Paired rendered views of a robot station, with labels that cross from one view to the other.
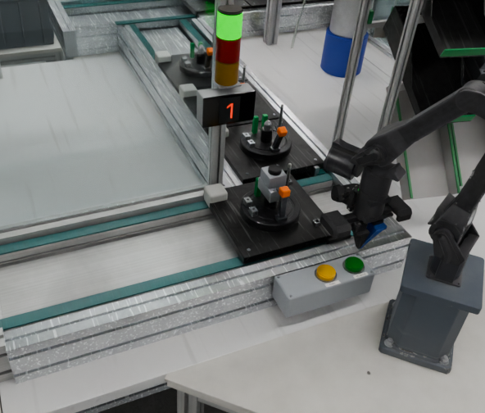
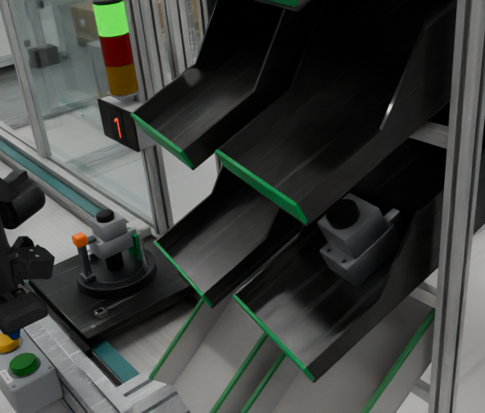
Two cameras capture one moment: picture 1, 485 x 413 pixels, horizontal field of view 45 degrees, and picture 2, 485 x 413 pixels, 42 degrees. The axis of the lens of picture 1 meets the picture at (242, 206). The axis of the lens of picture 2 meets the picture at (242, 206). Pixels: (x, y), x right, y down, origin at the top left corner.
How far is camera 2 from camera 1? 1.55 m
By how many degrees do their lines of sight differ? 66
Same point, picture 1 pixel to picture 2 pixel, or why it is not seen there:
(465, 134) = (337, 392)
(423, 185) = (203, 392)
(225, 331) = not seen: outside the picture
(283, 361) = not seen: outside the picture
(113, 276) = (26, 231)
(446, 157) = (251, 383)
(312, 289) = not seen: outside the picture
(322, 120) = not seen: outside the picture
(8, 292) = not seen: hidden behind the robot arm
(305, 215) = (119, 303)
